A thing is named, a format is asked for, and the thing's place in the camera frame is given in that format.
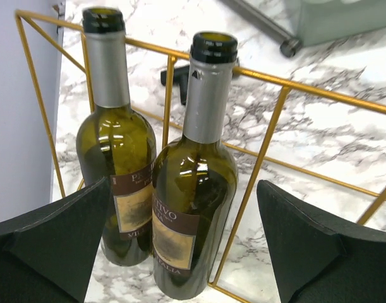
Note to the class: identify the green plastic storage box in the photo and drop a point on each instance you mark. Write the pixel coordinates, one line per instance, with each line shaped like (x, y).
(318, 21)

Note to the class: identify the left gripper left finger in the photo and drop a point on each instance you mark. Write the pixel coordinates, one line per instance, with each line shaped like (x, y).
(47, 255)

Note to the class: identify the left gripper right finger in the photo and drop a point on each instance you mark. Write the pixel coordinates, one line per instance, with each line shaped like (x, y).
(317, 256)

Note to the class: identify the small black T connector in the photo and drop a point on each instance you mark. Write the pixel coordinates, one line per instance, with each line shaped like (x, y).
(180, 78)

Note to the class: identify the green wine bottle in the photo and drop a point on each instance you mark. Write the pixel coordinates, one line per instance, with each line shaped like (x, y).
(195, 178)
(117, 142)

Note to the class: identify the gold wire wine rack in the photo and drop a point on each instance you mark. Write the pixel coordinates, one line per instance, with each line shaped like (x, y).
(327, 153)

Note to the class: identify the grey metal crank handle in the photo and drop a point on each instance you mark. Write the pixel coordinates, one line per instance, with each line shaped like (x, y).
(290, 45)

